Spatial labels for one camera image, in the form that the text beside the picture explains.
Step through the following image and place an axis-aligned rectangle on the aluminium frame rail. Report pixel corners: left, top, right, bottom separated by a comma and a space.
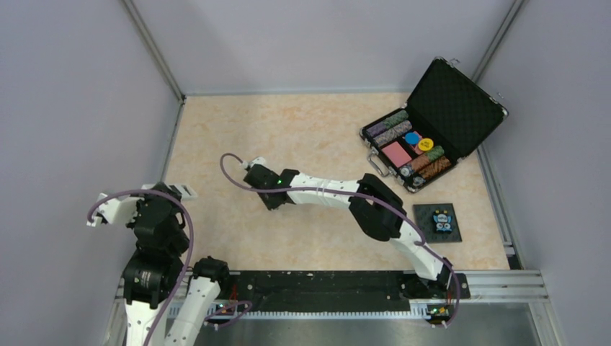
114, 270, 550, 321

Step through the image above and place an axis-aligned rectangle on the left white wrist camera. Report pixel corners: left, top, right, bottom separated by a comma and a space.
86, 196, 142, 228

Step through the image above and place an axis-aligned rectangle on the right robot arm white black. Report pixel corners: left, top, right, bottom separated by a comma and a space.
244, 163, 452, 297

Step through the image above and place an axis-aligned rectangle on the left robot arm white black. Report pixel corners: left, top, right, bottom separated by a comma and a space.
122, 195, 231, 345

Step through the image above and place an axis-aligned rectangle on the black poker chip case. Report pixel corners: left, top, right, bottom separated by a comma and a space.
359, 57, 509, 193

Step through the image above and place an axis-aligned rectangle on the pink card deck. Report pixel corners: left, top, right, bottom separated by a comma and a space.
382, 141, 412, 168

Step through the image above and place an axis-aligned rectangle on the blue owl toy figure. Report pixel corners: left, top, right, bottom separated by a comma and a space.
432, 210, 452, 234

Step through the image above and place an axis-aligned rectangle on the black studded base plate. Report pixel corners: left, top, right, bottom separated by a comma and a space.
412, 203, 462, 244

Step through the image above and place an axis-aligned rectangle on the blue round chip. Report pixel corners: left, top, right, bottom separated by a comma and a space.
403, 132, 422, 146

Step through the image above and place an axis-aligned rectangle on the yellow round chip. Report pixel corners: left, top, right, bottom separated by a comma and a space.
417, 138, 434, 152

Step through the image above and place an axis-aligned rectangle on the black mounting rail base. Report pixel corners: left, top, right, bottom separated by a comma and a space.
219, 270, 471, 313

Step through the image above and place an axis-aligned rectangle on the white remote control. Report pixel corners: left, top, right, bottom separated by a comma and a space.
151, 182, 198, 201

